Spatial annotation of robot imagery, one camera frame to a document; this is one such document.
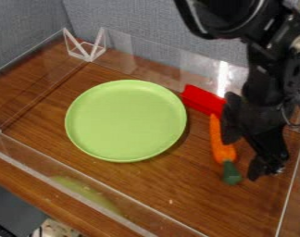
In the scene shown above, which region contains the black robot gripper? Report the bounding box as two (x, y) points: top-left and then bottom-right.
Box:
(220, 69), (297, 181)

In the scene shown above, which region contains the orange toy carrot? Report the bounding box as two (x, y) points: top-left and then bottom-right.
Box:
(208, 114), (240, 185)

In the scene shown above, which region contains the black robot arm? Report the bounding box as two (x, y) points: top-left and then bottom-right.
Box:
(174, 0), (300, 181)

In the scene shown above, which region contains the red ridged block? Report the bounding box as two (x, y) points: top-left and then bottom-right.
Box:
(180, 84), (224, 117)

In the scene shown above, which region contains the green round plate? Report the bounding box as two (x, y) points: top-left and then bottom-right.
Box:
(64, 80), (187, 163)

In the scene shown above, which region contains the clear acrylic enclosure wall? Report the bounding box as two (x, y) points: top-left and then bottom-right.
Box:
(0, 33), (300, 237)

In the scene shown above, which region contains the clear acrylic corner bracket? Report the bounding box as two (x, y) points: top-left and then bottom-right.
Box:
(61, 28), (107, 62)

